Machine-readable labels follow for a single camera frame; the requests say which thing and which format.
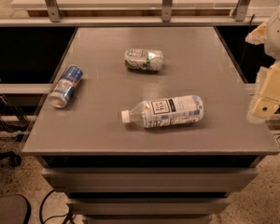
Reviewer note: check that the clear plastic water bottle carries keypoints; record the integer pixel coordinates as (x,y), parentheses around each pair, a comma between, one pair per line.
(165,112)

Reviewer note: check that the grey drawer cabinet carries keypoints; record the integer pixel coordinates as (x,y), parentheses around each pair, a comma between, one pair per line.
(117,173)

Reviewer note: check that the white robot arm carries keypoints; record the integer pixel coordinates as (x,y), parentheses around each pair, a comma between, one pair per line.
(268,34)

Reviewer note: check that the dark grey chair seat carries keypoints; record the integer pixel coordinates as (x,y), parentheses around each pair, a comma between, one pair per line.
(14,209)

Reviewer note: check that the metal railing frame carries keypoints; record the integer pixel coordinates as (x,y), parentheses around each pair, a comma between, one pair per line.
(131,12)

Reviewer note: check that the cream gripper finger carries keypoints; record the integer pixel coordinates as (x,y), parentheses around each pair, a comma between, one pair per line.
(266,99)

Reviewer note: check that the silver green 7up can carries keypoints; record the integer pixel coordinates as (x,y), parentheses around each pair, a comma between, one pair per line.
(144,59)

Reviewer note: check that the blue Red Bull can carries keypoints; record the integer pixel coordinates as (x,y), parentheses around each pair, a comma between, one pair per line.
(65,87)

